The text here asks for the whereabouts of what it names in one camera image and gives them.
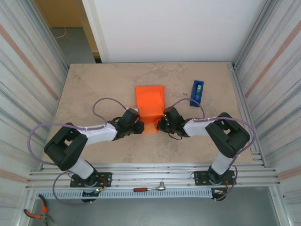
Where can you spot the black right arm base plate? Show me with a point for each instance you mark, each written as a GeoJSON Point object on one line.
{"type": "Point", "coordinates": [200, 176]}

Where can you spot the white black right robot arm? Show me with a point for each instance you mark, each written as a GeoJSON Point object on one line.
{"type": "Point", "coordinates": [228, 134]}

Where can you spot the yellow power connector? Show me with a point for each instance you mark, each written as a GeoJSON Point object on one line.
{"type": "Point", "coordinates": [219, 191]}
{"type": "Point", "coordinates": [101, 189]}

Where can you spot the orange wrapping paper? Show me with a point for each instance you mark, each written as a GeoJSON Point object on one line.
{"type": "Point", "coordinates": [149, 101]}

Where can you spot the aluminium side rail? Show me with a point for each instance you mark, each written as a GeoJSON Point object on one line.
{"type": "Point", "coordinates": [237, 80]}

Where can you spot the blue tape dispenser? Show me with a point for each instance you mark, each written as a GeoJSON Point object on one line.
{"type": "Point", "coordinates": [195, 99]}

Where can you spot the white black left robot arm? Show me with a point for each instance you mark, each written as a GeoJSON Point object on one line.
{"type": "Point", "coordinates": [65, 148]}

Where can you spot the green tape roll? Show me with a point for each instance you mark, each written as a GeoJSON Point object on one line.
{"type": "Point", "coordinates": [199, 89]}

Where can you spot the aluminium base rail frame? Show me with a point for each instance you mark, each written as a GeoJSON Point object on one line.
{"type": "Point", "coordinates": [152, 175]}

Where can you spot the white door frame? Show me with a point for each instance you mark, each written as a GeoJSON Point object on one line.
{"type": "Point", "coordinates": [96, 30]}

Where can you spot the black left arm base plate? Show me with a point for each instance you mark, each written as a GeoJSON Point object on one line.
{"type": "Point", "coordinates": [105, 179]}

